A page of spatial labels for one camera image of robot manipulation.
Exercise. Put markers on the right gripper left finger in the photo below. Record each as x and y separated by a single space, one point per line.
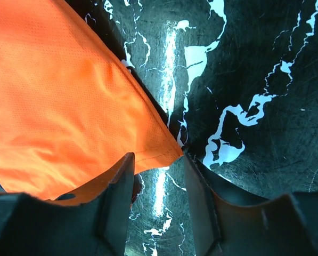
89 220

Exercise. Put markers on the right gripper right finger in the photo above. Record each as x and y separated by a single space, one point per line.
228 220

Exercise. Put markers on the orange t shirt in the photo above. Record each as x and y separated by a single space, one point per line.
69 109

